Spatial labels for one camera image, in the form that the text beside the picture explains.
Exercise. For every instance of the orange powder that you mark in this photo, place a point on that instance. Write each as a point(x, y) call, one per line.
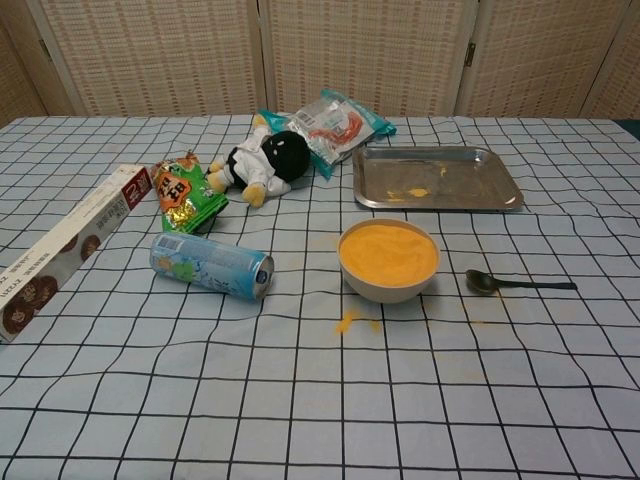
point(342, 325)

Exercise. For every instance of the teal clear snack packet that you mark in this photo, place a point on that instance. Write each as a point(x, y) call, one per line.
point(335, 125)

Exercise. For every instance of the woven folding screen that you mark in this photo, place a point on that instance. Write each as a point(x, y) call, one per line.
point(150, 55)

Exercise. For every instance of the dark blue padded table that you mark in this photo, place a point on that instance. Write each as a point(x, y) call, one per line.
point(632, 125)

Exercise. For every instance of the blue checkered tablecloth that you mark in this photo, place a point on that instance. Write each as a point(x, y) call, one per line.
point(250, 390)

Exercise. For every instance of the stainless steel tray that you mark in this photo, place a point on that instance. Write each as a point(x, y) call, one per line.
point(435, 175)

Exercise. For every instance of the green orange snack bag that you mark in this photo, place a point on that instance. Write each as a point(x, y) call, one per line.
point(185, 200)

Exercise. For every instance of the long white cookie box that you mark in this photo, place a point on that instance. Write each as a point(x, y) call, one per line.
point(75, 235)

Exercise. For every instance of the beige bowl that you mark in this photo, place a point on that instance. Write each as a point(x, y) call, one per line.
point(386, 292)

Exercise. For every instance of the plush doll with black head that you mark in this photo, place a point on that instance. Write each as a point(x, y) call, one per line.
point(260, 165)

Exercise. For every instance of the light blue drink can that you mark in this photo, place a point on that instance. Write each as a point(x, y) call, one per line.
point(210, 262)

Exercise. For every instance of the metal screen hinge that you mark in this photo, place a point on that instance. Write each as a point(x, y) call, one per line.
point(471, 54)

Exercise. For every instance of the black spoon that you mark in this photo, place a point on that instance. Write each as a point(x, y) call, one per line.
point(479, 281)

